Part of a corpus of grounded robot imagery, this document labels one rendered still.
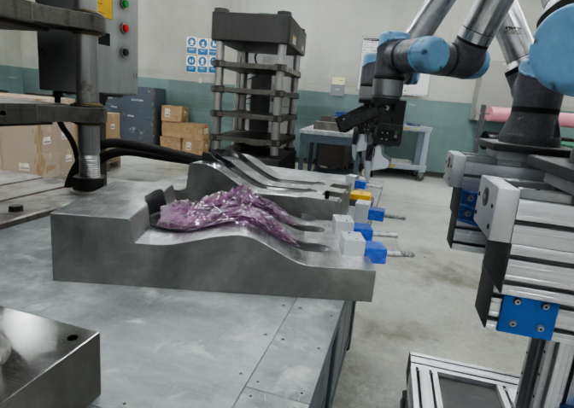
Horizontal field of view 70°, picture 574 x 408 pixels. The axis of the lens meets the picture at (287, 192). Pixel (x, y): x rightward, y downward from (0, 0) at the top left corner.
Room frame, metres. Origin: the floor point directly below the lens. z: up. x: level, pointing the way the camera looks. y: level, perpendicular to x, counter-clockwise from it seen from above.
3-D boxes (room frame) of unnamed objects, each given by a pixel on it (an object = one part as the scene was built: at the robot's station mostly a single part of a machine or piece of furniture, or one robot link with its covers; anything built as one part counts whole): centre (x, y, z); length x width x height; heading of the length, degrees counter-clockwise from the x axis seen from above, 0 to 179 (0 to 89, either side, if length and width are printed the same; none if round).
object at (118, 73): (1.48, 0.71, 0.74); 0.31 x 0.22 x 1.47; 165
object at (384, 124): (1.06, -0.23, 1.07); 0.09 x 0.08 x 0.12; 73
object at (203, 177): (1.09, 0.09, 0.87); 0.50 x 0.26 x 0.14; 75
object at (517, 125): (1.16, -0.66, 1.09); 0.15 x 0.15 x 0.10
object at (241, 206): (0.73, 0.10, 0.90); 0.26 x 0.18 x 0.08; 92
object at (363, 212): (1.05, -0.25, 0.83); 0.13 x 0.05 x 0.05; 73
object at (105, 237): (0.72, 0.10, 0.86); 0.50 x 0.26 x 0.11; 92
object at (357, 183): (1.46, -0.28, 0.83); 0.13 x 0.05 x 0.05; 64
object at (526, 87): (1.16, -0.66, 1.20); 0.13 x 0.12 x 0.14; 157
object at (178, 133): (7.55, 1.95, 0.42); 0.86 x 0.33 x 0.83; 80
